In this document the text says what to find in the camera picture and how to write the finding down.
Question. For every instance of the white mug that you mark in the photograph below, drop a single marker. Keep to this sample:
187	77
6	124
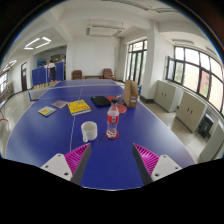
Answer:
89	131

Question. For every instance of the shelf unit with books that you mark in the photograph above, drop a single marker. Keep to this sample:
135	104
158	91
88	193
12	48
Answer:
9	89

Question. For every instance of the blue table with red legs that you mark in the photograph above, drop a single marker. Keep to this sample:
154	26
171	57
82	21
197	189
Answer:
2	106

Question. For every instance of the clear red-labelled water bottle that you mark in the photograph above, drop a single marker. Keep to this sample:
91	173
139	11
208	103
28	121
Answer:
112	120

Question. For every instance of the person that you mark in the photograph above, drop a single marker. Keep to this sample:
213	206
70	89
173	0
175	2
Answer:
51	70

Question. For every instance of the ceiling air conditioner unit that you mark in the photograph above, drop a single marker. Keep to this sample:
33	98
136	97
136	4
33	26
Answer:
104	30

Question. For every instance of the black pouch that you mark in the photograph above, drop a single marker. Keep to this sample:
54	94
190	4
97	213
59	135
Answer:
100	101

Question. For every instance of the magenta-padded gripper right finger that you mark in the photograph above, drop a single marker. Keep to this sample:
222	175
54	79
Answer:
146	158

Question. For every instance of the black-framed glass door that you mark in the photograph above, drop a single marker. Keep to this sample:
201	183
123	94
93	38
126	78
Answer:
136	61

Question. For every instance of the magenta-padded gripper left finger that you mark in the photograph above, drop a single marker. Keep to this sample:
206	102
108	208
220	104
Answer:
77	158

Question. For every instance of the ceiling lights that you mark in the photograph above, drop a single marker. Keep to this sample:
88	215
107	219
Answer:
38	42

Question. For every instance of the black-framed window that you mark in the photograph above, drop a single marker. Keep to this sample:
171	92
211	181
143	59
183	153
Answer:
196	75

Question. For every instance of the blue folding partition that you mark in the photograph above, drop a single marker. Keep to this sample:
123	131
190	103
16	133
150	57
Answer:
40	76

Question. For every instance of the brown cardboard box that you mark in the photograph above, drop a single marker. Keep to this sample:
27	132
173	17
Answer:
131	95

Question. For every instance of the table tennis net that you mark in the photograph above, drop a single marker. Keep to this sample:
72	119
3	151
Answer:
38	93

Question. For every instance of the small yellow and blue booklet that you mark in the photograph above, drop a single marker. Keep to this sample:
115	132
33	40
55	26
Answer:
46	111

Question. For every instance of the grey booklet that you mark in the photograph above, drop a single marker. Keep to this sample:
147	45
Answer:
59	104

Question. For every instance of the yellow book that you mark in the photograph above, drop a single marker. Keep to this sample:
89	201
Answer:
79	107

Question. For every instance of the flat round red coaster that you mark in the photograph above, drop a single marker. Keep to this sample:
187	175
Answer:
108	136

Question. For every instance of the brown armchair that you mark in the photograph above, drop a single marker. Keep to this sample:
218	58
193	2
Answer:
108	74
77	74

